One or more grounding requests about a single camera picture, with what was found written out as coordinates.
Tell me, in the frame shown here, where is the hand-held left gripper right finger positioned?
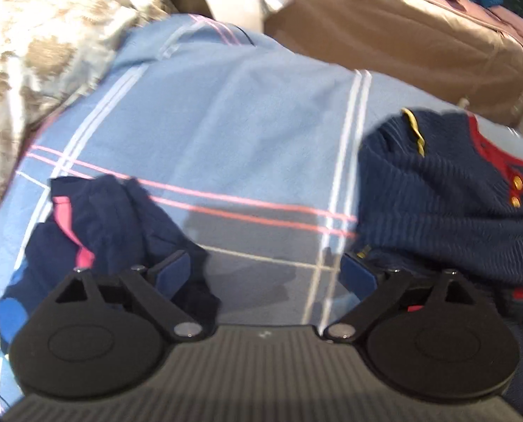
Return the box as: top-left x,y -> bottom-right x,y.
323,252 -> 482,344

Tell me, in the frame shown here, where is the navy pants pink stripe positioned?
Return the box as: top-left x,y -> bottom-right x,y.
0,175 -> 222,352

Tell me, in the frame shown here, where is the beige floral blanket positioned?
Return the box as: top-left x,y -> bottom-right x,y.
0,0 -> 175,230

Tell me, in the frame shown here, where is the navy knit sweater red trim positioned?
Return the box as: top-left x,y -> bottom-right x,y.
356,108 -> 523,407

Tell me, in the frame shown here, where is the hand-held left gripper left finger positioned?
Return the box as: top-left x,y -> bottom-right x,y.
52,250 -> 205,341

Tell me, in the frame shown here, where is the blue plaid bedsheet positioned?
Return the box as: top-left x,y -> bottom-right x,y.
0,13 -> 523,419

